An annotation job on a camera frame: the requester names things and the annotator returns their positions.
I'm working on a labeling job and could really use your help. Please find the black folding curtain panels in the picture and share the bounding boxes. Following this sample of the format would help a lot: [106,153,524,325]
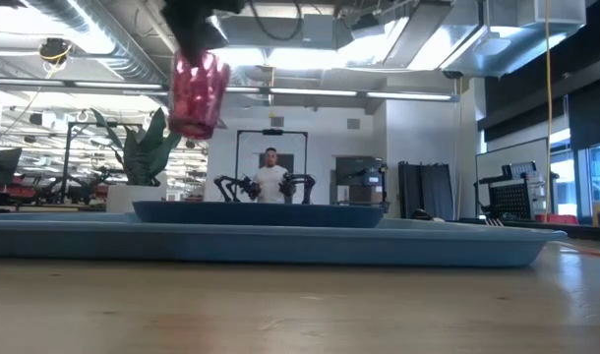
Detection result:
[397,160,454,220]

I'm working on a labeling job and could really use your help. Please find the black looped cable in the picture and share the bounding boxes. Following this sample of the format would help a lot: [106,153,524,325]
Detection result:
[248,0,305,43]

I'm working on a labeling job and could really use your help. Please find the dark blue plate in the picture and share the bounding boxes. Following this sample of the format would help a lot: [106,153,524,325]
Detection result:
[131,200,386,229]

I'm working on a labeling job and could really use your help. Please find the person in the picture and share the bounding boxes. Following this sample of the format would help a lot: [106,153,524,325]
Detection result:
[250,147,292,205]

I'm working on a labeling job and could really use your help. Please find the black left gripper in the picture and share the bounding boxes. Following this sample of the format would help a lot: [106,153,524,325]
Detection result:
[160,0,246,65]

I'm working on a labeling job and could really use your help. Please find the white board with black frame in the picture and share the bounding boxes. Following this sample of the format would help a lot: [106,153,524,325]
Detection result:
[475,137,551,220]

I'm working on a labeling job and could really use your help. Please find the black pegboard cart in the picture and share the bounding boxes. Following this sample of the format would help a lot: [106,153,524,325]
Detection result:
[474,160,547,222]

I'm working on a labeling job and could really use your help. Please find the blue plastic tray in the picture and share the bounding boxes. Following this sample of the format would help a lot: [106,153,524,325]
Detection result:
[0,211,570,269]

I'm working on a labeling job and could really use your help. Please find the black metal rig frame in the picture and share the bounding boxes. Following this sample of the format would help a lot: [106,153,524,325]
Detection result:
[61,121,149,206]

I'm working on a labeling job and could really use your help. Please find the green broad-leaf plant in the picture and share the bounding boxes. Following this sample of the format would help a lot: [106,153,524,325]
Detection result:
[90,106,183,187]

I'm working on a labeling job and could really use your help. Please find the yellow hanging cable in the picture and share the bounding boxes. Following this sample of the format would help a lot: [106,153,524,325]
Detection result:
[543,0,555,223]

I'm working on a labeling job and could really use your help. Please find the pink translucent faceted cup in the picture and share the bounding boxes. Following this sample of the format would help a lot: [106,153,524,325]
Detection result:
[167,48,231,142]

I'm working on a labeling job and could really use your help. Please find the white square planter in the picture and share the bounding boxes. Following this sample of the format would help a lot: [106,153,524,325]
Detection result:
[105,184,168,214]

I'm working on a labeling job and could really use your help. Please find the round silver ventilation duct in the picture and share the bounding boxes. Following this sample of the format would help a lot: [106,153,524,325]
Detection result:
[24,0,169,86]

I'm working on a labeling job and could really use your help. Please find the large silver rectangular duct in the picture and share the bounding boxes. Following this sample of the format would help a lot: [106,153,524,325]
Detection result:
[338,0,589,80]

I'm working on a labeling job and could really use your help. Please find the long ceiling light bar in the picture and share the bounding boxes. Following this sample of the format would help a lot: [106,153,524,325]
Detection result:
[0,77,461,103]

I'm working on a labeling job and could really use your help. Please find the black gantry frame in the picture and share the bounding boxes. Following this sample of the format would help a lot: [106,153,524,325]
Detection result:
[234,128,310,205]

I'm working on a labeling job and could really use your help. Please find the brown cardboard box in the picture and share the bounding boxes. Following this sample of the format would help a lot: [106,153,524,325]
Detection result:
[347,184,384,206]

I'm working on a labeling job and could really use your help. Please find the black and yellow cable reel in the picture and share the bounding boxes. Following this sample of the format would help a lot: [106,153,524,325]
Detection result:
[37,37,74,66]

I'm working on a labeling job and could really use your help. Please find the dark computer monitor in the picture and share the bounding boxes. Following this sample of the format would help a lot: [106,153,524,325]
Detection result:
[0,147,24,191]

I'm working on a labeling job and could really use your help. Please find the red bin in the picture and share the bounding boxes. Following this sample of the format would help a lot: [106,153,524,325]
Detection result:
[534,212,579,225]

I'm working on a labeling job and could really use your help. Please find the steel spoon with orange handle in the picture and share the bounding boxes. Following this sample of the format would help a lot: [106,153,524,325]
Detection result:
[555,241,600,260]

